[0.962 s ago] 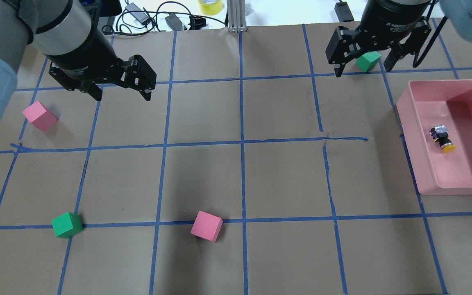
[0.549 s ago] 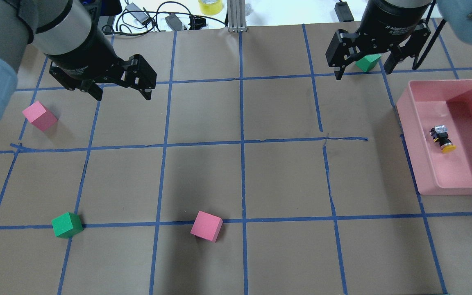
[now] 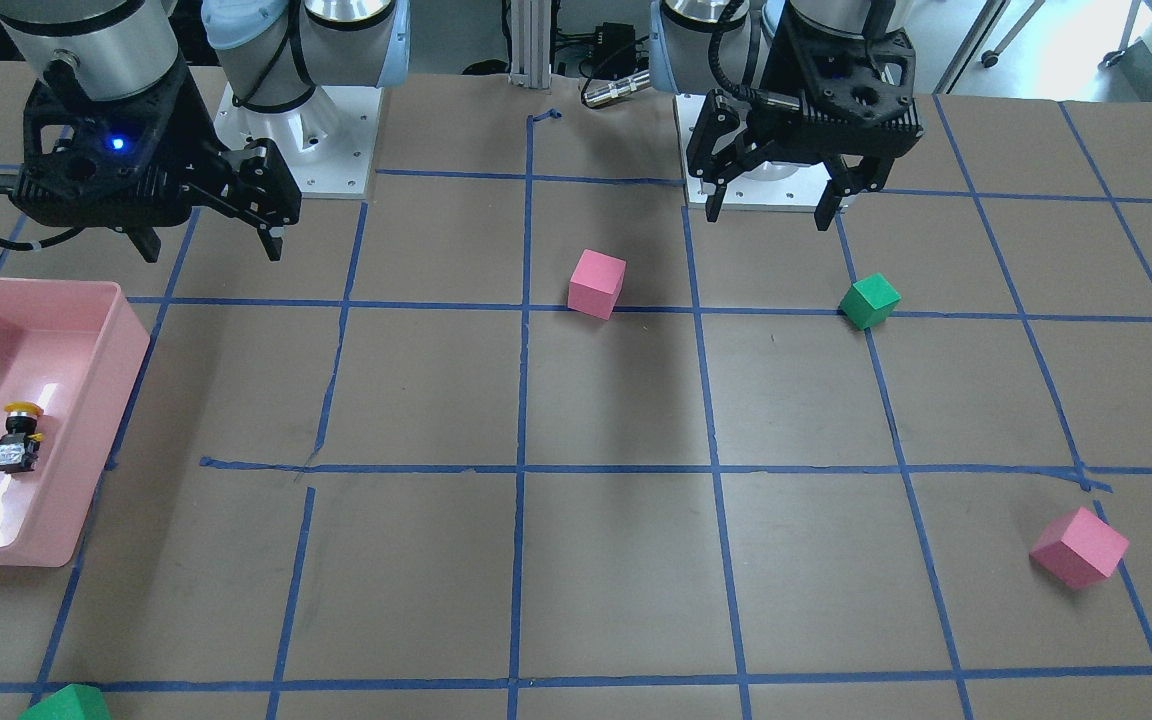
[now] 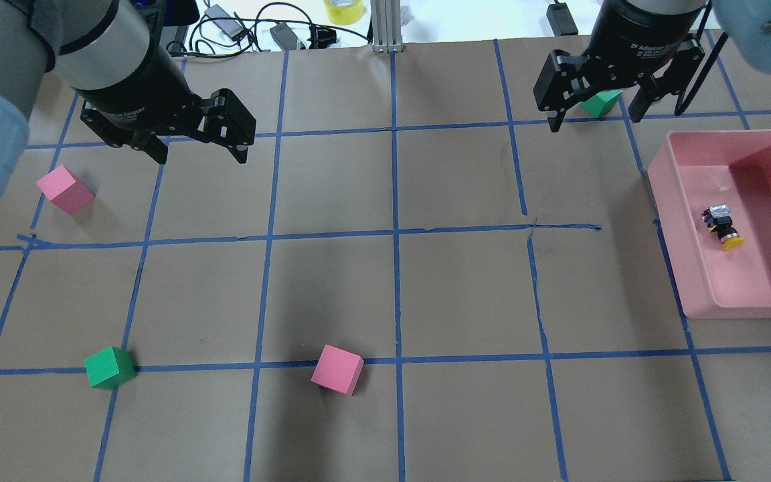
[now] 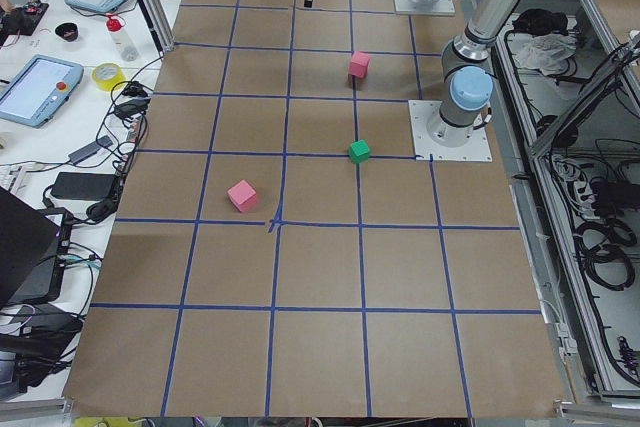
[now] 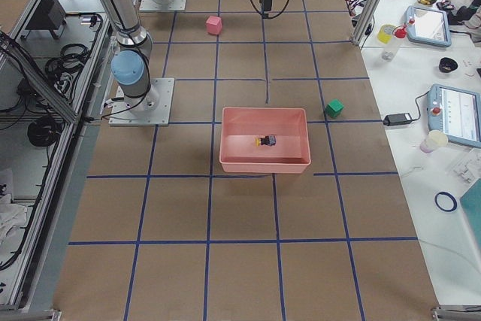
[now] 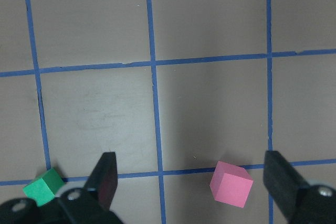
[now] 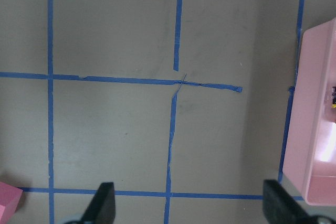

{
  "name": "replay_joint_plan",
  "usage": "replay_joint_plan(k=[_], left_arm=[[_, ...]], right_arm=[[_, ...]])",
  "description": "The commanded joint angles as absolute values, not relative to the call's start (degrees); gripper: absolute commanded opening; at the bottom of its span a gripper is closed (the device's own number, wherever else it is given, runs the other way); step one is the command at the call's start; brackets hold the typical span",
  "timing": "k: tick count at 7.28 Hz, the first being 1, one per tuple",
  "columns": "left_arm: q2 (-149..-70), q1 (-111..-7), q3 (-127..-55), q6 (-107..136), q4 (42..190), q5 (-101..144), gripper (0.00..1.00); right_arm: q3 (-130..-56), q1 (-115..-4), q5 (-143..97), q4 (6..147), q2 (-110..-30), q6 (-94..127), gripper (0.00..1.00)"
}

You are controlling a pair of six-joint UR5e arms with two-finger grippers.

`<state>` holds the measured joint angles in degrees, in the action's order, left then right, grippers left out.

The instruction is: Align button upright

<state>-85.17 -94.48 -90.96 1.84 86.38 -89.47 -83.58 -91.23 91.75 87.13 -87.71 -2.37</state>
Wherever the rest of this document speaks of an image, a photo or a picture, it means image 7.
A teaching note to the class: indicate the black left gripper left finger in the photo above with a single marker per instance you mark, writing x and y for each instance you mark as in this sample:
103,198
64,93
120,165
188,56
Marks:
91,203

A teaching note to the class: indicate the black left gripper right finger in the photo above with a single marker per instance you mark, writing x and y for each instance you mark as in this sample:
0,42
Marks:
299,200

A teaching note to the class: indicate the green foam cube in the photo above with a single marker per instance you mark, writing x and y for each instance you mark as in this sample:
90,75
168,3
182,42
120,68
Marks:
44,187

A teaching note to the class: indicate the pink foam cube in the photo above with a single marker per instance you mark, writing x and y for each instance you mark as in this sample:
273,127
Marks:
231,184

